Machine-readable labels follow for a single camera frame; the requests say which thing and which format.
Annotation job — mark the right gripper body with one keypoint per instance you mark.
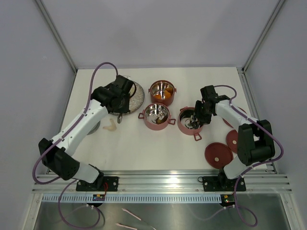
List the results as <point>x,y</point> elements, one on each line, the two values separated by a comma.
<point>206,116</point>

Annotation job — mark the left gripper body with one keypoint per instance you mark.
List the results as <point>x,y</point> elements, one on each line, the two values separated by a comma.
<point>124,106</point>

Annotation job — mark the pink lunch container with handle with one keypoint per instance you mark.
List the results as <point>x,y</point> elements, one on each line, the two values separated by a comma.
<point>188,125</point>

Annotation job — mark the orange fried chicken piece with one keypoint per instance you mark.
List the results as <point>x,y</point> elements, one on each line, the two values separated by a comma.
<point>168,93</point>

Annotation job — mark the dark red lunch container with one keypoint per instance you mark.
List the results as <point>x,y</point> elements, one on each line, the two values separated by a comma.
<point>158,87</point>

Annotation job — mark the brown shrimp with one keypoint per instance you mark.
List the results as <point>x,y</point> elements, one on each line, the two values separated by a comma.
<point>160,120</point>

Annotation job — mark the metal tongs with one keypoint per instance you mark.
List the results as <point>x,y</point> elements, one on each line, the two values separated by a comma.
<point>119,118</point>

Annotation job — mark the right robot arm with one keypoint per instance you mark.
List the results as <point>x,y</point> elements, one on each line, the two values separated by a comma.
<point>255,143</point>

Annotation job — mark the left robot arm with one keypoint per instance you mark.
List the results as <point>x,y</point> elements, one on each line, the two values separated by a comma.
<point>57,153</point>

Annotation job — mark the speckled ceramic plate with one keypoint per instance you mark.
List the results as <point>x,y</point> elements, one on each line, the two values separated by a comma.
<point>137,99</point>

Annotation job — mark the dark red lid back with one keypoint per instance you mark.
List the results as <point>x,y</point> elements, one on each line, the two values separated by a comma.
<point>227,122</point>

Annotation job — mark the dark red lid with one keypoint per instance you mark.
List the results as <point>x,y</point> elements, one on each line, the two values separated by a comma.
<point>218,155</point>
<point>227,122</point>
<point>231,140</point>

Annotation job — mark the grey glass pot lid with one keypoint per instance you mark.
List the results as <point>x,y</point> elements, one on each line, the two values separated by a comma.
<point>94,129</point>

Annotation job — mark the dark red lid middle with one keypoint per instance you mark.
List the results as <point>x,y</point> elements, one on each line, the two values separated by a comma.
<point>231,140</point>

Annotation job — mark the dark red lid front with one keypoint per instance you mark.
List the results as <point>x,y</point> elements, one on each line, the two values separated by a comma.
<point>218,155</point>

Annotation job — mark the pink stick upper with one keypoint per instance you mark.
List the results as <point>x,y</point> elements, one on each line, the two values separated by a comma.
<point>130,213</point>

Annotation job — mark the pink stick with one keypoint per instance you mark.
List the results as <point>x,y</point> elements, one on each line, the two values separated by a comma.
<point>130,213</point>
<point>125,226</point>

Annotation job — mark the pink stick lower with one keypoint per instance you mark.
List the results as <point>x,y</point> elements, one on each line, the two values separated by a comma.
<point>125,226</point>

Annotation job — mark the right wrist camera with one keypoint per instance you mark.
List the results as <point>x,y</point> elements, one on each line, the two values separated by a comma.
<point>208,93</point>

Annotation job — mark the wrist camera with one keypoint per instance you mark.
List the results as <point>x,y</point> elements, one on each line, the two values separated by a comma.
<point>125,84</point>
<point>208,93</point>

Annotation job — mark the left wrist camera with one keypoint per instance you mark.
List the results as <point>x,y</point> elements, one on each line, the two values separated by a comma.
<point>125,84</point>

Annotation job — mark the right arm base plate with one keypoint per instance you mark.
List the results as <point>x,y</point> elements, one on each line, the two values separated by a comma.
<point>216,184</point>

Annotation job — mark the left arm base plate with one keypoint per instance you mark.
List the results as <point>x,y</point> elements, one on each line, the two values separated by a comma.
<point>108,183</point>

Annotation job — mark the aluminium front rail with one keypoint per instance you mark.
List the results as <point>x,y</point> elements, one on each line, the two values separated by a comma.
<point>187,181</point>

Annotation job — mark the left aluminium post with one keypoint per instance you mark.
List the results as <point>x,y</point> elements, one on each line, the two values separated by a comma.
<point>55,33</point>

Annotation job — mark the aluminium post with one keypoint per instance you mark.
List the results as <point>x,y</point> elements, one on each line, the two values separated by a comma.
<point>55,33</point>
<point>265,31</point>

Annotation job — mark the white slotted cable duct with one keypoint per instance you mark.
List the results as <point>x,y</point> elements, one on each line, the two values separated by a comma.
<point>134,198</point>

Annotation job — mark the right aluminium post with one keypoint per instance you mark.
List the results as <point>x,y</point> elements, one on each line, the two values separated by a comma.
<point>265,31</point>

